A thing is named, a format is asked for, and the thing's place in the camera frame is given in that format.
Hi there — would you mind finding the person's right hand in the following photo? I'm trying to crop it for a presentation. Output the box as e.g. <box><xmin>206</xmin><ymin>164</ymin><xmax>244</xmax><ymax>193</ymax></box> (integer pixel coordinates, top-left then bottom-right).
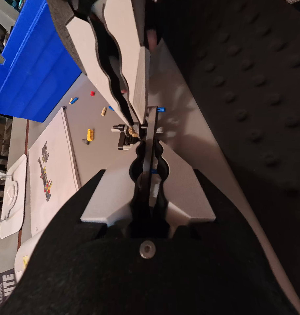
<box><xmin>146</xmin><ymin>28</ymin><xmax>158</xmax><ymax>51</ymax></box>

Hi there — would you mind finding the black perforated pad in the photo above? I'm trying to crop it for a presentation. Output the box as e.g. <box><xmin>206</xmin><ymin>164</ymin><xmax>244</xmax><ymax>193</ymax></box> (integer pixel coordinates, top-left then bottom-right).
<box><xmin>162</xmin><ymin>0</ymin><xmax>300</xmax><ymax>305</ymax></box>

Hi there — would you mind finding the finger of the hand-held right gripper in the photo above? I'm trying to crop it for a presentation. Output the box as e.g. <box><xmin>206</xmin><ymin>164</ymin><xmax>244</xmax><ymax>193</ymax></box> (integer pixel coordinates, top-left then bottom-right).
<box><xmin>66</xmin><ymin>16</ymin><xmax>135</xmax><ymax>127</ymax></box>
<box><xmin>92</xmin><ymin>0</ymin><xmax>151</xmax><ymax>124</ymax></box>

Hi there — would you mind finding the white stand base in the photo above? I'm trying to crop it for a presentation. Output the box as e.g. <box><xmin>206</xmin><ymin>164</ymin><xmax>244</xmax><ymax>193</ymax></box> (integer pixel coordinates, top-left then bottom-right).
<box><xmin>0</xmin><ymin>154</ymin><xmax>28</xmax><ymax>240</ymax></box>

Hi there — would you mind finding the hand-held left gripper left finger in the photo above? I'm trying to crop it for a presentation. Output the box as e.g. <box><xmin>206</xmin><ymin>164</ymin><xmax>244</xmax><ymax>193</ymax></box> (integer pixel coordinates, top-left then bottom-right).
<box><xmin>80</xmin><ymin>141</ymin><xmax>143</xmax><ymax>237</ymax></box>

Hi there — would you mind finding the toy car set box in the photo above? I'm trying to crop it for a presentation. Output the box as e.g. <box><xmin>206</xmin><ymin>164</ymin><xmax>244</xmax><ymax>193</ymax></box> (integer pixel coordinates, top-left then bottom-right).
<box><xmin>0</xmin><ymin>268</ymin><xmax>18</xmax><ymax>315</ymax></box>

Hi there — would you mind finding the blue plastic bin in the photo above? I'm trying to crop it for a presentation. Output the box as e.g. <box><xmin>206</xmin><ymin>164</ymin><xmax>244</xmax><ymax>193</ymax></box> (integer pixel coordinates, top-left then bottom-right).
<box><xmin>0</xmin><ymin>0</ymin><xmax>82</xmax><ymax>123</ymax></box>

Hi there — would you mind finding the building instruction booklet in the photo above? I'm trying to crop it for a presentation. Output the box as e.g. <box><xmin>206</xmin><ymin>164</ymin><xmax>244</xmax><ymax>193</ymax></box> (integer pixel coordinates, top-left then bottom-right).
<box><xmin>14</xmin><ymin>107</ymin><xmax>82</xmax><ymax>273</ymax></box>

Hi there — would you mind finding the brick-built car chassis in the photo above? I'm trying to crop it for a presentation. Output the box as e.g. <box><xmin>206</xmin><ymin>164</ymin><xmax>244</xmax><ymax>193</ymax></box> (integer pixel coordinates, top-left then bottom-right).
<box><xmin>111</xmin><ymin>106</ymin><xmax>166</xmax><ymax>212</ymax></box>

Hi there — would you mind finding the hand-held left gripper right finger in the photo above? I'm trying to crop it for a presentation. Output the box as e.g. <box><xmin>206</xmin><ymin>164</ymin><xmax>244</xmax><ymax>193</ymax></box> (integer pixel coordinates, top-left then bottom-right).
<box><xmin>154</xmin><ymin>140</ymin><xmax>216</xmax><ymax>238</ymax></box>

